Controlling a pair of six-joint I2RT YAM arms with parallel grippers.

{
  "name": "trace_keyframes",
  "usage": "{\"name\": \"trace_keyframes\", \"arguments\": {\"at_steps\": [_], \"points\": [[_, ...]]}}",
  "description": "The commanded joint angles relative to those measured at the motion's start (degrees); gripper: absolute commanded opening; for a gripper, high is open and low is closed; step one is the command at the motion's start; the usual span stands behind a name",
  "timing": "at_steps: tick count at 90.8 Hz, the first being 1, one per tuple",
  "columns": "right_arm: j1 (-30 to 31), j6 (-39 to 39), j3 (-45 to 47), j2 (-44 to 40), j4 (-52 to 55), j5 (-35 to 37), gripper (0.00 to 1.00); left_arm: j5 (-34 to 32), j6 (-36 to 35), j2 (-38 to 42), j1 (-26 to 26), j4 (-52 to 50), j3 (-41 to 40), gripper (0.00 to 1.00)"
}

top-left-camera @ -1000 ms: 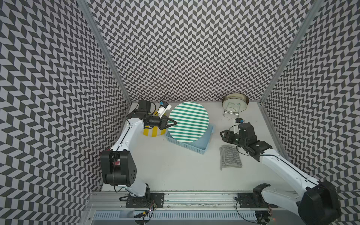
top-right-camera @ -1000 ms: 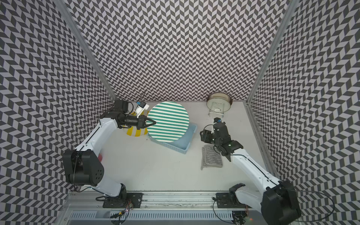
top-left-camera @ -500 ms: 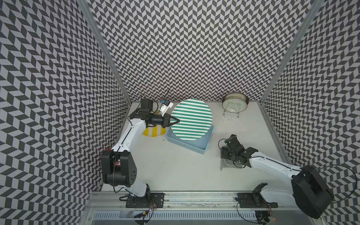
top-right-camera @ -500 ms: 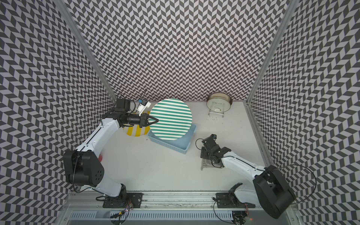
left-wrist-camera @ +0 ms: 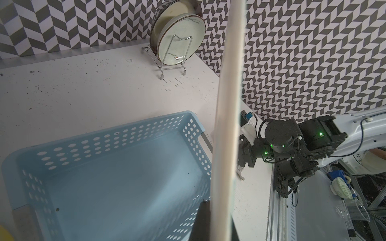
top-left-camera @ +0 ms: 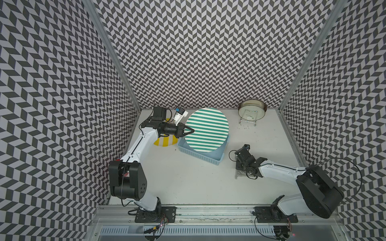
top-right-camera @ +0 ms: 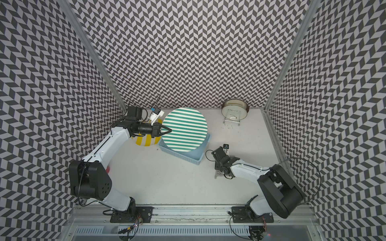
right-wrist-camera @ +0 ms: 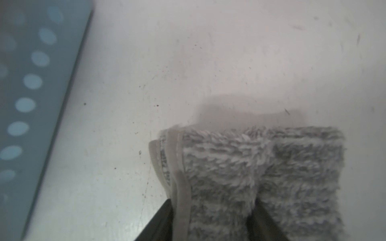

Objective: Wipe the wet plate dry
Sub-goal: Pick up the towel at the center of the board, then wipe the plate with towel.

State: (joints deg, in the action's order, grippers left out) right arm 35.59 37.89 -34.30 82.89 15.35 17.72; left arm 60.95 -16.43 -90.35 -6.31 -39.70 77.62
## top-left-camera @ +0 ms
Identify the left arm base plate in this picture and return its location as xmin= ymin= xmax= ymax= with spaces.
xmin=135 ymin=206 xmax=177 ymax=224

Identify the aluminium front rail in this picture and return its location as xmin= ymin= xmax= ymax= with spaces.
xmin=91 ymin=204 xmax=343 ymax=226

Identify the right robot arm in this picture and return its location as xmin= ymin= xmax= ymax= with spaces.
xmin=234 ymin=144 xmax=344 ymax=222

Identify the light blue plastic basket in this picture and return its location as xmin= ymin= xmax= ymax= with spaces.
xmin=178 ymin=136 xmax=230 ymax=166

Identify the green striped plate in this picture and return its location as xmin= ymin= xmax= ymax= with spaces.
xmin=185 ymin=107 xmax=229 ymax=153

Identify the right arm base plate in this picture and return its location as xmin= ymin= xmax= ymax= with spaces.
xmin=252 ymin=206 xmax=299 ymax=224

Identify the wire plate stand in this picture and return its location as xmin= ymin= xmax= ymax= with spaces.
xmin=239 ymin=110 xmax=258 ymax=126

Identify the round metal dish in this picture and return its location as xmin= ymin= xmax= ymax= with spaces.
xmin=238 ymin=99 xmax=267 ymax=120

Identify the grey striped cloth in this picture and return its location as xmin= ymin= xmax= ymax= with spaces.
xmin=235 ymin=170 xmax=247 ymax=179

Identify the yellow striped plate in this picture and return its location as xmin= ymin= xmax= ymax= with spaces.
xmin=152 ymin=118 xmax=177 ymax=147

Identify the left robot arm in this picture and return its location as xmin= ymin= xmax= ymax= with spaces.
xmin=109 ymin=106 xmax=195 ymax=215

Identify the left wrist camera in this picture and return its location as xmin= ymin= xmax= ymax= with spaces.
xmin=173 ymin=107 xmax=188 ymax=126

